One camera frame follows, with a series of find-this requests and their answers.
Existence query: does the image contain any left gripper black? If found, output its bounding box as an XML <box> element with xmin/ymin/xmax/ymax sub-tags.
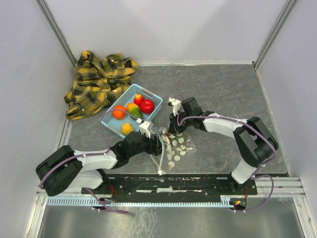
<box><xmin>128</xmin><ymin>129</ymin><xmax>167</xmax><ymax>158</ymax></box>

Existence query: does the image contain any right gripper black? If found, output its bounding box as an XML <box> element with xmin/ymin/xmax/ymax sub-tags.
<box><xmin>166</xmin><ymin>111</ymin><xmax>192</xmax><ymax>135</ymax></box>

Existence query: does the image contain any small green fake fruit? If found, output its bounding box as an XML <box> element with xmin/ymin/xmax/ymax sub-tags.
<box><xmin>179</xmin><ymin>133</ymin><xmax>189</xmax><ymax>143</ymax></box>

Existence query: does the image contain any clear polka dot zip bag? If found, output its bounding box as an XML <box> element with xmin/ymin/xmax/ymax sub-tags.
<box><xmin>150</xmin><ymin>127</ymin><xmax>197</xmax><ymax>176</ymax></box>

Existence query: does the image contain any yellow orange fake fruit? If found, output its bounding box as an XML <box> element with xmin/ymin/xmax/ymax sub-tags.
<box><xmin>121</xmin><ymin>122</ymin><xmax>135</xmax><ymax>135</ymax></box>

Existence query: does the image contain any red fake apple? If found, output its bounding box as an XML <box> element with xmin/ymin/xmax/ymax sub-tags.
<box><xmin>140</xmin><ymin>100</ymin><xmax>155</xmax><ymax>114</ymax></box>

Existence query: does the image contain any green orange fake mango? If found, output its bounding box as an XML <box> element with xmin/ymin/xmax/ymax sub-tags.
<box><xmin>126</xmin><ymin>103</ymin><xmax>143</xmax><ymax>119</ymax></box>

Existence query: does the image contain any orange fake orange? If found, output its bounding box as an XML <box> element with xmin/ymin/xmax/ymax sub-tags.
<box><xmin>112</xmin><ymin>105</ymin><xmax>127</xmax><ymax>120</ymax></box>

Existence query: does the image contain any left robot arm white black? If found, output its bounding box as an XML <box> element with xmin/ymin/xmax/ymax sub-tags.
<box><xmin>35</xmin><ymin>132</ymin><xmax>163</xmax><ymax>196</ymax></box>

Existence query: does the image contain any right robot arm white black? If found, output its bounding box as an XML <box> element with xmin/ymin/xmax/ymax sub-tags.
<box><xmin>168</xmin><ymin>97</ymin><xmax>278</xmax><ymax>194</ymax></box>

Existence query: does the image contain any light blue plastic basket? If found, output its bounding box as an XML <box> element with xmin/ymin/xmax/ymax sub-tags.
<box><xmin>101</xmin><ymin>84</ymin><xmax>163</xmax><ymax>138</ymax></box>

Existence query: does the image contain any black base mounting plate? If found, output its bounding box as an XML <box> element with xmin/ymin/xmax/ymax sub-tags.
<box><xmin>92</xmin><ymin>174</ymin><xmax>258</xmax><ymax>203</ymax></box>

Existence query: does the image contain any yellow plaid shirt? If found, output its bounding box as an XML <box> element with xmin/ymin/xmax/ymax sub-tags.
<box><xmin>64</xmin><ymin>50</ymin><xmax>138</xmax><ymax>120</ymax></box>

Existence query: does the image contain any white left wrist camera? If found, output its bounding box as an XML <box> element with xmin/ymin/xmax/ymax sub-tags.
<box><xmin>136</xmin><ymin>118</ymin><xmax>154</xmax><ymax>138</ymax></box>

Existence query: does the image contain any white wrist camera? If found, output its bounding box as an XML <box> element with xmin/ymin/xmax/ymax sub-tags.
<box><xmin>168</xmin><ymin>97</ymin><xmax>182</xmax><ymax>117</ymax></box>
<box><xmin>136</xmin><ymin>118</ymin><xmax>154</xmax><ymax>138</ymax></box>

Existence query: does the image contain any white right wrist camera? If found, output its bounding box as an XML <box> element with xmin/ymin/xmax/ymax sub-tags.
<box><xmin>168</xmin><ymin>97</ymin><xmax>182</xmax><ymax>117</ymax></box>

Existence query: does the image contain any light blue cable duct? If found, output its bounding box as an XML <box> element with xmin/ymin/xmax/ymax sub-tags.
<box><xmin>47</xmin><ymin>194</ymin><xmax>236</xmax><ymax>207</ymax></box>

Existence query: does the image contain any aluminium frame rail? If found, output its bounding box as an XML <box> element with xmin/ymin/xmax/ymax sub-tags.
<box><xmin>35</xmin><ymin>0</ymin><xmax>77</xmax><ymax>68</ymax></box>

